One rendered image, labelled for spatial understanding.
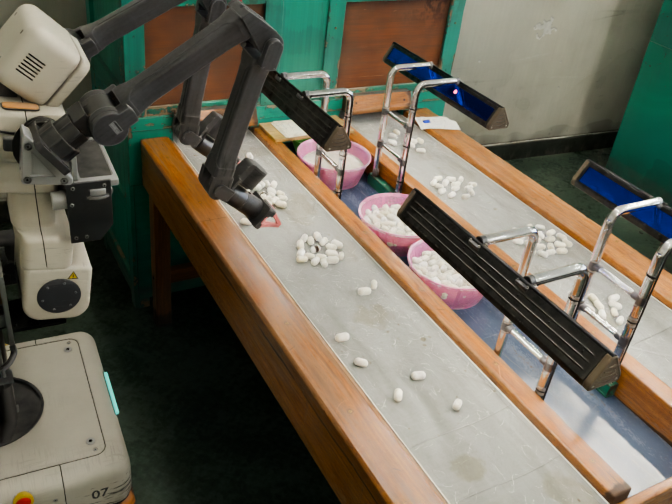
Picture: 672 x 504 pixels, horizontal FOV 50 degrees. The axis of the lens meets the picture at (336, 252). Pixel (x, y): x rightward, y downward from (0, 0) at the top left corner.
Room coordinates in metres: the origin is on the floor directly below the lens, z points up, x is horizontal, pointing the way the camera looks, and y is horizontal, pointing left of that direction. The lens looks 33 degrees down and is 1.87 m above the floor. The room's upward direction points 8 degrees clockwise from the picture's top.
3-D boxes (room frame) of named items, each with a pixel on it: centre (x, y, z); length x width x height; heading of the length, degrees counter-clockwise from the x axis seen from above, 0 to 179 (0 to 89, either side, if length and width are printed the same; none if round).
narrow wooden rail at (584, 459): (1.74, -0.14, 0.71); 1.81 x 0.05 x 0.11; 33
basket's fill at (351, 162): (2.34, 0.05, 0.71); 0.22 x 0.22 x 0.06
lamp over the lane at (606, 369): (1.23, -0.33, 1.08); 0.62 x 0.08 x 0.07; 33
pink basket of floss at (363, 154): (2.34, 0.05, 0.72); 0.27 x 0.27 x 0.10
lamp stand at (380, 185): (2.30, -0.21, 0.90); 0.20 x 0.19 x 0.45; 33
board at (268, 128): (2.52, 0.17, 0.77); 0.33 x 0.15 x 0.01; 123
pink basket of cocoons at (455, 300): (1.73, -0.34, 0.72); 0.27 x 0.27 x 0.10
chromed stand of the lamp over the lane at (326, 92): (2.08, 0.13, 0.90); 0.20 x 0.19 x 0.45; 33
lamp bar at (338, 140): (2.04, 0.20, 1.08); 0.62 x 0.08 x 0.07; 33
